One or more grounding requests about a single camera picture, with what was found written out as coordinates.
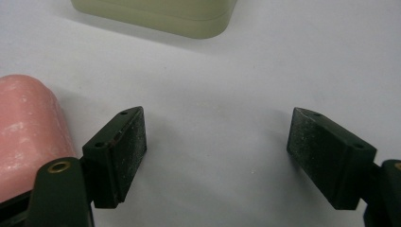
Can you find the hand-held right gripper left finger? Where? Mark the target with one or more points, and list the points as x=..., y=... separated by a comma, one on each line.
x=116, y=157

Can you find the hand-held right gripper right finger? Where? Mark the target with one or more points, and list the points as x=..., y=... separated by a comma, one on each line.
x=327, y=157

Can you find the pink rounded plastic object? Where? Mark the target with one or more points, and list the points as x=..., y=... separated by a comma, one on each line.
x=28, y=132

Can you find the pale green plastic container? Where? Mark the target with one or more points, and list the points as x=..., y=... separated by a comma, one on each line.
x=164, y=14

